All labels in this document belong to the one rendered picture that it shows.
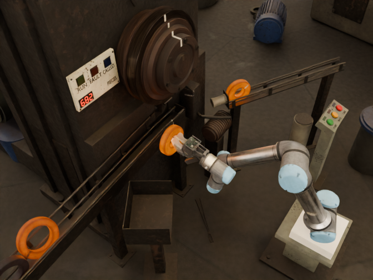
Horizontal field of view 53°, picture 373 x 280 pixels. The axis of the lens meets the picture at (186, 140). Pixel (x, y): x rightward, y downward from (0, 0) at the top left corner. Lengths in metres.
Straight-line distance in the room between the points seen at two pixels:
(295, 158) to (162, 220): 0.68
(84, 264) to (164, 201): 0.80
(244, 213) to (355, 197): 0.78
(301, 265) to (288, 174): 0.94
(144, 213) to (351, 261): 1.32
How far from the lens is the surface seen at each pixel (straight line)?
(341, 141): 3.16
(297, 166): 1.60
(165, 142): 1.77
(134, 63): 1.68
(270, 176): 2.78
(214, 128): 2.32
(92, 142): 1.83
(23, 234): 1.77
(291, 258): 2.41
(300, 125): 2.44
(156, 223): 1.82
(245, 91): 2.32
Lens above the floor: 2.15
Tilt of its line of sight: 46 degrees down
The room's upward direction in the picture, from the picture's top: 2 degrees counter-clockwise
